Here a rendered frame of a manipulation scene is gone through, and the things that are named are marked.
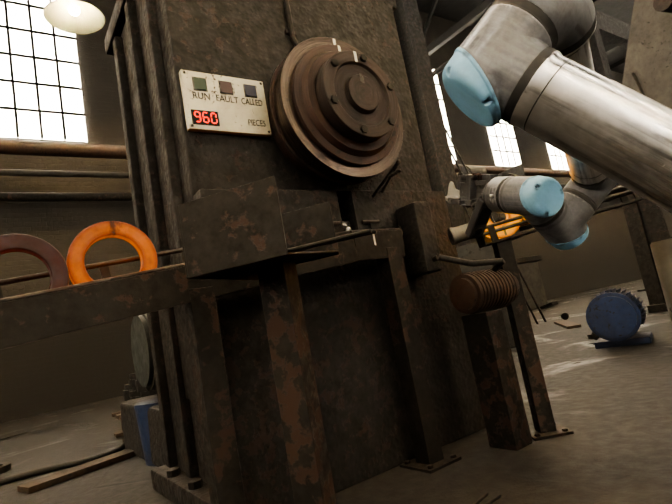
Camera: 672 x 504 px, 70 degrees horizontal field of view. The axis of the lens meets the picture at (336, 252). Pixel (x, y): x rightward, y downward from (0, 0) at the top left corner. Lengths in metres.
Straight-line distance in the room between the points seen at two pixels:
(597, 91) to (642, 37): 3.39
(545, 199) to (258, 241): 0.65
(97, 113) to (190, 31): 6.58
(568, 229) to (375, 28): 1.21
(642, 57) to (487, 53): 3.37
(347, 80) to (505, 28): 0.81
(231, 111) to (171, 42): 0.26
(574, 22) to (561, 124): 0.18
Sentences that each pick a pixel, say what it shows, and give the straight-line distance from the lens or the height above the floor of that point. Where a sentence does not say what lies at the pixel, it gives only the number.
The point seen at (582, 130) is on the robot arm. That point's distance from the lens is 0.74.
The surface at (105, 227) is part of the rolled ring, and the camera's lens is 1.18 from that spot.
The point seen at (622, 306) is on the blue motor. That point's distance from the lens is 3.27.
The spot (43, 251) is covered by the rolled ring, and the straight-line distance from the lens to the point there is 1.16.
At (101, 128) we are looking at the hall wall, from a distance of 8.08.
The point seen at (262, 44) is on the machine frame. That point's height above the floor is 1.39.
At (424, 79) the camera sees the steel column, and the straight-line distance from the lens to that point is 6.30.
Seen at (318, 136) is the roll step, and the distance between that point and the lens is 1.45.
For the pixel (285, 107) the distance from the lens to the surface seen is 1.46.
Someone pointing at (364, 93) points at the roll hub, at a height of 1.11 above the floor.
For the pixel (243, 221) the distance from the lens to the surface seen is 0.85.
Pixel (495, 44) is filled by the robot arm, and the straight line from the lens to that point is 0.77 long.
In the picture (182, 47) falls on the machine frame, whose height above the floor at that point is 1.32.
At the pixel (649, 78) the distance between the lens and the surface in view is 4.06.
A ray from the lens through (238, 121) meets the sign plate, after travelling 1.53.
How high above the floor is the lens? 0.46
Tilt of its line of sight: 8 degrees up
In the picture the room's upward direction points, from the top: 10 degrees counter-clockwise
